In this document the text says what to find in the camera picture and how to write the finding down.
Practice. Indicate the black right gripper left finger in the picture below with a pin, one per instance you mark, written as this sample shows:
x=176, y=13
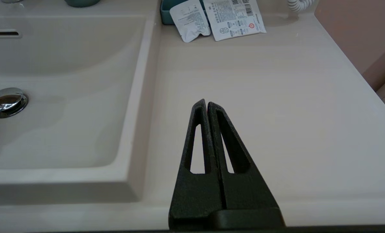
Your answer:
x=195, y=197

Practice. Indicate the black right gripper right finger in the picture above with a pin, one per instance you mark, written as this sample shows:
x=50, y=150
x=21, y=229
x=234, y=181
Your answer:
x=247, y=192

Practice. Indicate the chrome lever faucet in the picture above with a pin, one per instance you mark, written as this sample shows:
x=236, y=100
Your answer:
x=13, y=1

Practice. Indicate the beige ceramic sink basin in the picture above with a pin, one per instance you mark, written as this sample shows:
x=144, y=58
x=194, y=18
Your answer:
x=82, y=97

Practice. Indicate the large white printed sachet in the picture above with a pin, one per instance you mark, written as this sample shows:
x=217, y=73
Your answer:
x=236, y=19

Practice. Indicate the small white sachet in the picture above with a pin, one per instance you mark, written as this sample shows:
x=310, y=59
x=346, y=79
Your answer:
x=190, y=22

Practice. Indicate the teal tray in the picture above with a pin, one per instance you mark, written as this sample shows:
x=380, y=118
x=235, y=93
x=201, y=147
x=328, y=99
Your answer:
x=165, y=14

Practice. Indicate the chrome drain stopper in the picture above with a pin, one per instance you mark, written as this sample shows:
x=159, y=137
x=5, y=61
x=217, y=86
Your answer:
x=6, y=102

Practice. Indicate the dark grey soap pump bottle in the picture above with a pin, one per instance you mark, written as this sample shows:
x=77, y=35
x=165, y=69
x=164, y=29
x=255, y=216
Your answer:
x=82, y=3

